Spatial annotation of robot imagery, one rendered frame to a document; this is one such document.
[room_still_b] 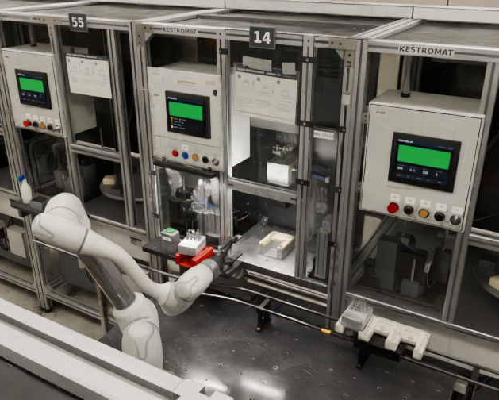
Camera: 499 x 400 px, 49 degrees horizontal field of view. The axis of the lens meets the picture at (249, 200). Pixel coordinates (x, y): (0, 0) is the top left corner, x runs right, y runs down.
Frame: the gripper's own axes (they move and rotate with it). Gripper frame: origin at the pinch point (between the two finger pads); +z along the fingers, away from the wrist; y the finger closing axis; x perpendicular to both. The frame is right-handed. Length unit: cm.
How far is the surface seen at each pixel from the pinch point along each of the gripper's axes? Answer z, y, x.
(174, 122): 18, 46, 45
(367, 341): 0, -28, -63
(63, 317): 24, -112, 158
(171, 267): 115, -112, 134
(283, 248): 33.8, -15.7, -6.6
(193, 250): 4.6, -11.9, 27.6
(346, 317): 1, -20, -53
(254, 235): 48, -21, 19
